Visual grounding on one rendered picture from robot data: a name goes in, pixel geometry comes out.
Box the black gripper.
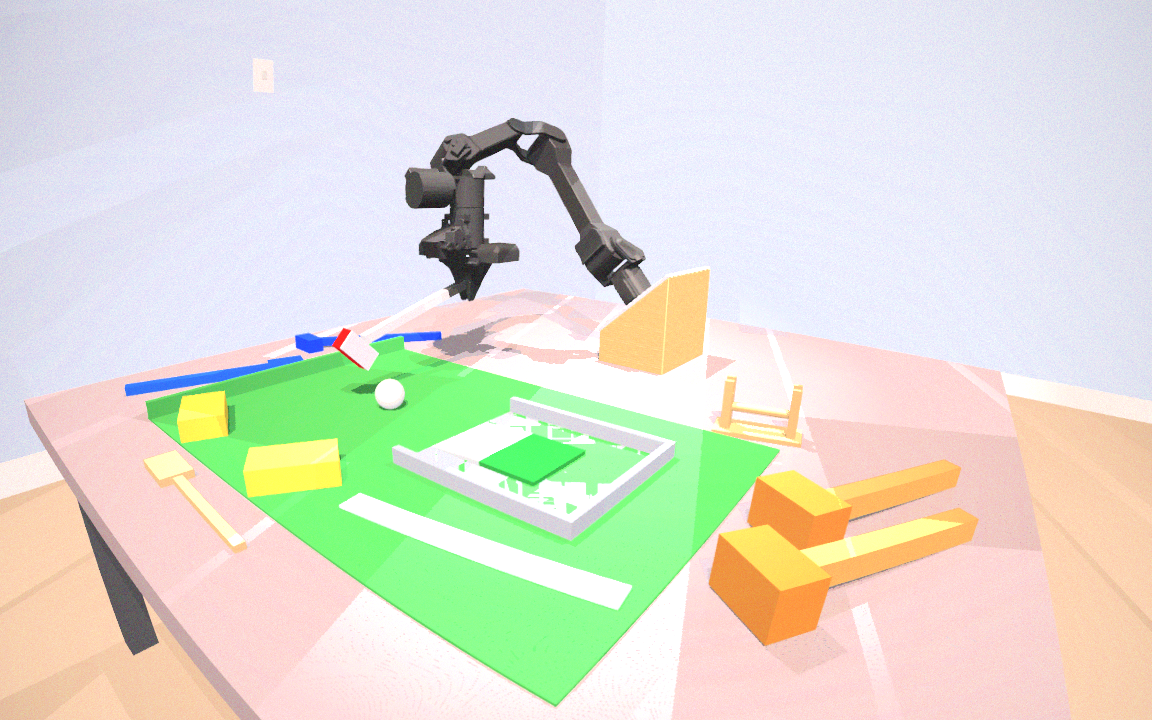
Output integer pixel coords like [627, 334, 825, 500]
[438, 207, 520, 302]

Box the white flat strip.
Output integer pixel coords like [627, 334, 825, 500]
[339, 493, 632, 611]

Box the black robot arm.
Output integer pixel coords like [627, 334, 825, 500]
[404, 118, 652, 306]

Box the green flat mat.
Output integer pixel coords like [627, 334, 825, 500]
[147, 349, 779, 707]

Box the white ball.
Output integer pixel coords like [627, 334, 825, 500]
[376, 379, 406, 410]

